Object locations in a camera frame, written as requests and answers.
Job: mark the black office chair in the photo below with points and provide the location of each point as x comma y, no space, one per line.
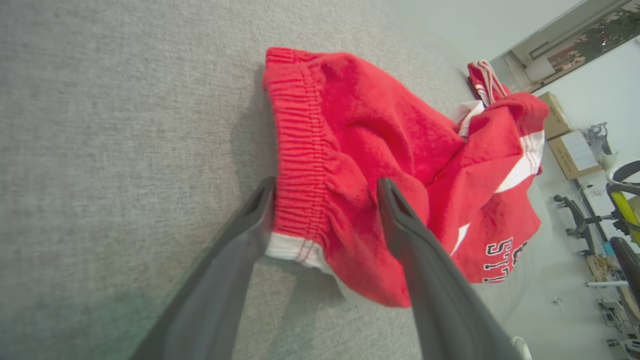
580,220

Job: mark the white rounded robot base part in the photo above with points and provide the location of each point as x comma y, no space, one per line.
521,349

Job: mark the grey tabletop device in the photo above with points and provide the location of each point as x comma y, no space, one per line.
597,137

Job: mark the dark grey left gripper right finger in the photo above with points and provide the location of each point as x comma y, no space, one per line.
445,300

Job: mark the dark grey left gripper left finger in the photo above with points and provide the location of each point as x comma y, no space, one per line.
215,300

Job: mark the yellow-green curved frame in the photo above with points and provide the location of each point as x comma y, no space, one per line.
625,210

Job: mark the framed window with greenery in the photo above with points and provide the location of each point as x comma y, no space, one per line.
590,42

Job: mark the red Bulls 23 basketball shorts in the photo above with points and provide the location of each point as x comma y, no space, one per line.
375,130

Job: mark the red shirt with white sleeves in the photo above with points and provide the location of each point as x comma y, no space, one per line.
487,82

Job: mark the brown cardboard box white label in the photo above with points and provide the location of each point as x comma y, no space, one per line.
575,155

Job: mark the small brown cardboard box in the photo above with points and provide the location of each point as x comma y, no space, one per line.
555,117

